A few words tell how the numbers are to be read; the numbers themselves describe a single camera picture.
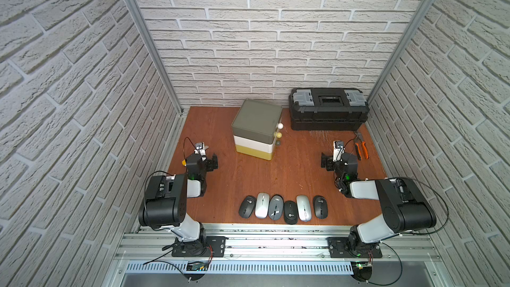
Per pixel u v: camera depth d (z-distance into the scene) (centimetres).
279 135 95
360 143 106
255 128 87
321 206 83
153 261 59
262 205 83
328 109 102
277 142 100
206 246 72
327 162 85
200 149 81
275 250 76
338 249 74
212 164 85
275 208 81
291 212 82
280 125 90
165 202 46
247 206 82
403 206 46
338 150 80
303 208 82
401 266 70
